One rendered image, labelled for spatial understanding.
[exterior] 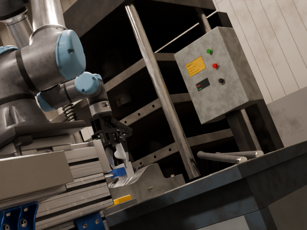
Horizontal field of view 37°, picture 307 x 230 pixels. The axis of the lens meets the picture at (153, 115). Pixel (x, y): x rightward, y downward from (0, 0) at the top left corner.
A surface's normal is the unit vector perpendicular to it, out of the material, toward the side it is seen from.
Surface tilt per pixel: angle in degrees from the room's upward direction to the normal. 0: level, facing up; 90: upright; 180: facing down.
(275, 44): 90
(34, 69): 113
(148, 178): 90
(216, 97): 90
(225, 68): 90
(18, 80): 125
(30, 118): 72
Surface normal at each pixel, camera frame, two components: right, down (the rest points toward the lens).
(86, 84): -0.09, -0.16
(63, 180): 0.75, -0.39
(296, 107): -0.57, 0.05
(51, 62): 0.07, 0.26
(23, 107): 0.39, -0.61
